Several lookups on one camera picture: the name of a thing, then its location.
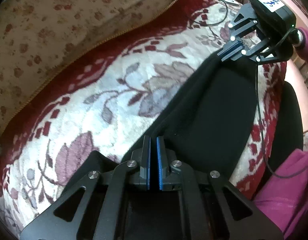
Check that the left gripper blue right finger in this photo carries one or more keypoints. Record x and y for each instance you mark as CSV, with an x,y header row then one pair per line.
x,y
168,167

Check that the black chair seat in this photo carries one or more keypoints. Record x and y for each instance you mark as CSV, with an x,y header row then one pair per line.
x,y
289,129

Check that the black knit pants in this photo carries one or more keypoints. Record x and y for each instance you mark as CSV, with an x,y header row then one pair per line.
x,y
207,125

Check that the gloved right hand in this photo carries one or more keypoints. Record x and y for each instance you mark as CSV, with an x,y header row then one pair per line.
x,y
300,39

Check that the magenta sleeve forearm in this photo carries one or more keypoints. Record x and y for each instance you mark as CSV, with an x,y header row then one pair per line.
x,y
283,197

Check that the floral beige quilt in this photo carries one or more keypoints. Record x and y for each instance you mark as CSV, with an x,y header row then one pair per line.
x,y
39,37

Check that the red white floral blanket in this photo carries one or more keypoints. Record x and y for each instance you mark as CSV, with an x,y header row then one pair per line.
x,y
109,97

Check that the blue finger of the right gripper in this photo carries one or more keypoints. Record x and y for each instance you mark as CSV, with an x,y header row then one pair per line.
x,y
230,49

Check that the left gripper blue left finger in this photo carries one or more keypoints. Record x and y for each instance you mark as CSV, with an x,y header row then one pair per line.
x,y
142,157

